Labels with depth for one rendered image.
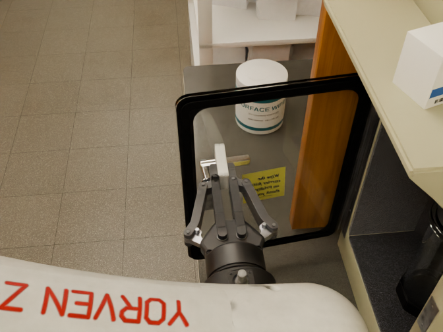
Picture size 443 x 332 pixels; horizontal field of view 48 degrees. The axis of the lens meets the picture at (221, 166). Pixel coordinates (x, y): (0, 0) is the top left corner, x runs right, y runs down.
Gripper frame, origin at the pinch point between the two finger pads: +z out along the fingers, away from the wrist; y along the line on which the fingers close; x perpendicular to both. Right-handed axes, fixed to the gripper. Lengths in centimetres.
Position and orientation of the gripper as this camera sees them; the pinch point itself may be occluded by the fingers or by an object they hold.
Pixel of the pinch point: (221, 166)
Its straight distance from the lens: 75.9
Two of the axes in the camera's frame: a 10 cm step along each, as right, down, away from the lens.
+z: -1.0, -7.1, 7.0
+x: 0.0, 7.0, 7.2
